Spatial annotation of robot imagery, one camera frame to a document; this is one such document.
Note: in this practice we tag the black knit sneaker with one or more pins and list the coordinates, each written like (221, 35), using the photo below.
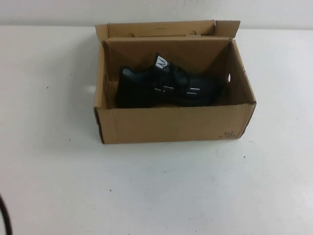
(146, 90)

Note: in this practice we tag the brown cardboard shoe box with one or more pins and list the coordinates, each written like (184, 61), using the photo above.
(159, 127)

